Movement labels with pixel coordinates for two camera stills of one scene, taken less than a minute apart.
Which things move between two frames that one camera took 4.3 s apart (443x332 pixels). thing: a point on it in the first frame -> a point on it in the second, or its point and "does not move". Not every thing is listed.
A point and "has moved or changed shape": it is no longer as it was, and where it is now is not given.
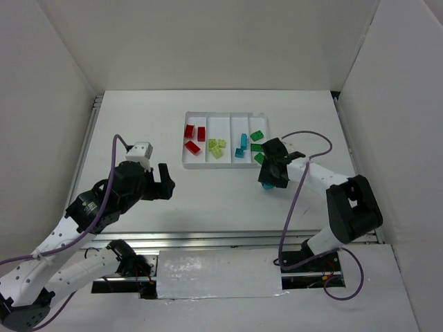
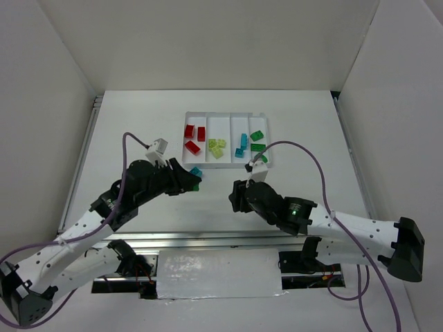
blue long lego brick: (243, 141) does not move
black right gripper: (273, 166) -> (237, 196)
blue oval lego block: (268, 185) has moved or changed shape
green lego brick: (257, 135) does not move
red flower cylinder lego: (189, 131) does not move
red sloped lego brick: (192, 146) does not move
